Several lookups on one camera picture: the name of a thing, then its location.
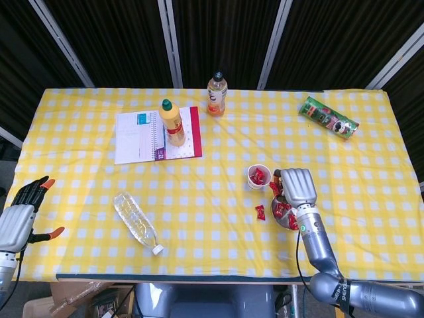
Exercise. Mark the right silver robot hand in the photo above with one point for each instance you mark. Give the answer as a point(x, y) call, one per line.
point(298, 185)

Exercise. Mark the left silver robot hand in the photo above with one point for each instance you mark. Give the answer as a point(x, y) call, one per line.
point(15, 225)

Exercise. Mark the red candy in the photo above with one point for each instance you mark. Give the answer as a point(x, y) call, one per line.
point(281, 209)
point(255, 172)
point(264, 175)
point(292, 222)
point(274, 189)
point(260, 212)
point(255, 180)

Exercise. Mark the round metal plate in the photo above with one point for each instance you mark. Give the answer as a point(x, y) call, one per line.
point(280, 221)

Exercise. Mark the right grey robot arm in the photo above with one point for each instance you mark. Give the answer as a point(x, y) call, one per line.
point(314, 238)

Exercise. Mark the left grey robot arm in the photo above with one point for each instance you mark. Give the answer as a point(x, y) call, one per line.
point(6, 268)

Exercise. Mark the white paper cup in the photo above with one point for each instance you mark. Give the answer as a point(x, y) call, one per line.
point(255, 186)

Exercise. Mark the green Pringles can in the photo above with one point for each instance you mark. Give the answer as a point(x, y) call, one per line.
point(328, 117)

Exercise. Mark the brown cardboard box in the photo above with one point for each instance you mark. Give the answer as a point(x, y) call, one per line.
point(66, 295)

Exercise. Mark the yellow white checkered tablecloth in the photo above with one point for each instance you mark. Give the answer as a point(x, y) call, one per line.
point(212, 198)

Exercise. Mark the orange drink bottle black cap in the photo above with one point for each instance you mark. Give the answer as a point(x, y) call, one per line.
point(217, 99)

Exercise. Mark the clear plastic water bottle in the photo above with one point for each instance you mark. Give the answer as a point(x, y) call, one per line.
point(136, 222)

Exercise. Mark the dark ribbed partition panel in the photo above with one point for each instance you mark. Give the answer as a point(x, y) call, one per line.
point(26, 66)
point(331, 43)
point(225, 39)
point(116, 43)
point(414, 116)

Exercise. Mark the dark table underlay mat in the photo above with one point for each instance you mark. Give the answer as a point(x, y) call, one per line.
point(198, 277)

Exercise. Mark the yellow bottle green cap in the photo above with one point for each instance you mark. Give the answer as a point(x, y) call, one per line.
point(172, 126)

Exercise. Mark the open spiral notebook red cover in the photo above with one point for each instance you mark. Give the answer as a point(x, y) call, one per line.
point(132, 139)

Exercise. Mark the grey robot torso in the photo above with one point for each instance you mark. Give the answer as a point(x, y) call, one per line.
point(205, 301)

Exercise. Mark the white partition frame post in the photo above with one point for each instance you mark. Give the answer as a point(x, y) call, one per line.
point(397, 61)
point(171, 43)
point(275, 43)
point(61, 43)
point(10, 136)

